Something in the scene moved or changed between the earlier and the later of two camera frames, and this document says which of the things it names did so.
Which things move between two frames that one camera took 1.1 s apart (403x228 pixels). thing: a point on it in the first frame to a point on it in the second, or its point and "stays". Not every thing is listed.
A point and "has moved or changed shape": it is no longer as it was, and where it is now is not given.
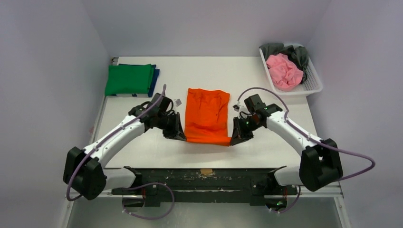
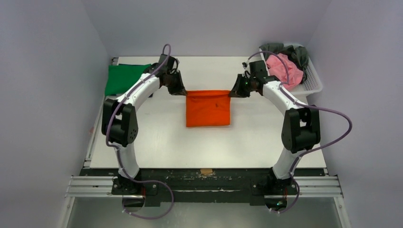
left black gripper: (176, 132) to (179, 89)
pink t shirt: (283, 75) stays
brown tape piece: (206, 171) stays
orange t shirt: (206, 115) has moved or changed shape
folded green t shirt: (129, 79) stays
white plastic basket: (312, 84) stays
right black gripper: (240, 126) to (241, 86)
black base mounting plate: (157, 185) stays
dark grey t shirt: (299, 54) stays
